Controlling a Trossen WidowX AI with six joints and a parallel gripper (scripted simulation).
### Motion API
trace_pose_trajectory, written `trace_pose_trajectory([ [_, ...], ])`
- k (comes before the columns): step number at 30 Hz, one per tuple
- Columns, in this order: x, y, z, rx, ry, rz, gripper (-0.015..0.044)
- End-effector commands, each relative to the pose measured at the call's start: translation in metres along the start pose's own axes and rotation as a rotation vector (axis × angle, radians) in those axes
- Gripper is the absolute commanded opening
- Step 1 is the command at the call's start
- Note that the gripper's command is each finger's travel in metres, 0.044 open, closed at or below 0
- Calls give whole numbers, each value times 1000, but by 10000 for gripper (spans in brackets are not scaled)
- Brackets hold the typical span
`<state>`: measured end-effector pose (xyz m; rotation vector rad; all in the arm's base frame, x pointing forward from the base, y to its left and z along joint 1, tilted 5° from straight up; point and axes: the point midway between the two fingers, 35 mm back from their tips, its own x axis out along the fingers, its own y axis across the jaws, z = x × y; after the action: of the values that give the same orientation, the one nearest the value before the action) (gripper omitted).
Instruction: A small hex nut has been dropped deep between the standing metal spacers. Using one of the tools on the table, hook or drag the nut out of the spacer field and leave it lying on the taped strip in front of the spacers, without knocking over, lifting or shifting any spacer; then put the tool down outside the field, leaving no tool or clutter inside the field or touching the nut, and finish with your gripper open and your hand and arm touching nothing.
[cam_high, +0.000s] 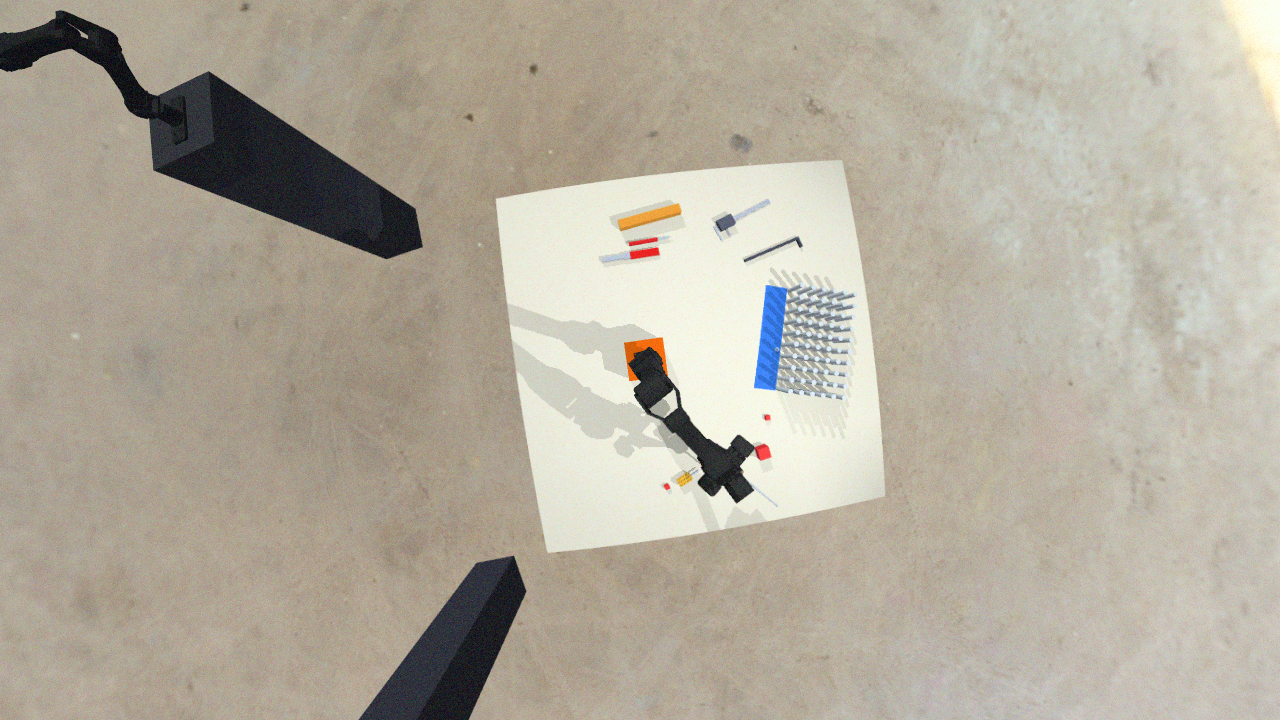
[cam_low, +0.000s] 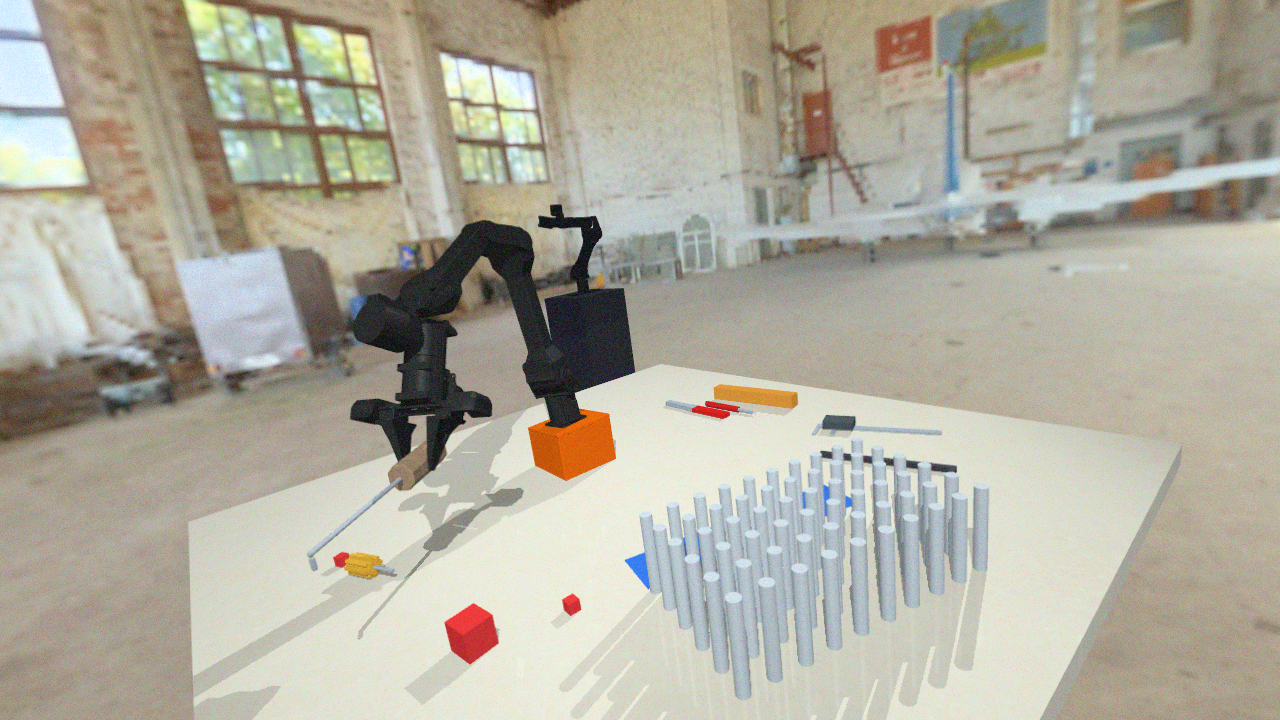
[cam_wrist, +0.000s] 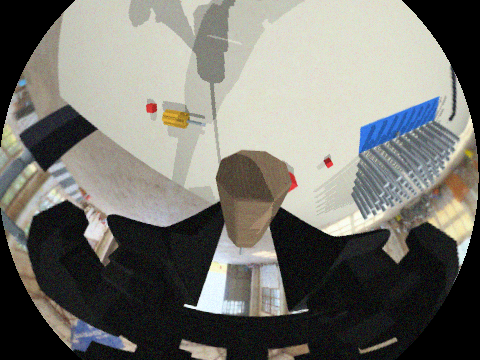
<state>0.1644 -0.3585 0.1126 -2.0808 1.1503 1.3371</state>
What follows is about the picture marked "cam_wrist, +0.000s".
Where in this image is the blue flat strip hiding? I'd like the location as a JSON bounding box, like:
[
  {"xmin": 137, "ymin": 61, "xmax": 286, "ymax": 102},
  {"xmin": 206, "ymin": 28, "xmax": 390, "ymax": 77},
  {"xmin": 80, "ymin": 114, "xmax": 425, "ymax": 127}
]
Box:
[{"xmin": 359, "ymin": 97, "xmax": 439, "ymax": 153}]

